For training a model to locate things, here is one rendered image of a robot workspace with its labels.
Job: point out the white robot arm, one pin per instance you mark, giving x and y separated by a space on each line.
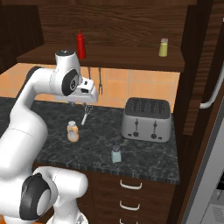
26 137

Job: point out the pale blue shaker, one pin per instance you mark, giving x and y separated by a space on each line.
116 155

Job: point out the silver fridge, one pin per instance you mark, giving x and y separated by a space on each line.
204 180

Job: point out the dark wooden open cabinet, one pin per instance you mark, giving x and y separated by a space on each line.
122 26

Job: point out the hanging metal utensil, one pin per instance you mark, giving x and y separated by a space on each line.
89 73

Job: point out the hanging metal fork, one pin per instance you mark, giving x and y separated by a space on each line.
100 83

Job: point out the red ketchup bottle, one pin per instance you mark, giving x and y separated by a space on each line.
80 46

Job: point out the silver four-slot toaster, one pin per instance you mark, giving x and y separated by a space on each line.
145 124

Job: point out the dark wooden drawer front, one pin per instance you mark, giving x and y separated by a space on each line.
151 220
157 183
154 208

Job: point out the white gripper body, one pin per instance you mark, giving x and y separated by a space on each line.
84 97

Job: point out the dark wooden cabinet door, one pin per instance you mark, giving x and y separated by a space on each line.
201 58
17 32

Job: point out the orange condiment bottle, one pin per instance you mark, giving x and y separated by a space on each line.
73 132

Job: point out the yellow shaker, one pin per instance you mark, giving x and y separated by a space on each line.
163 49

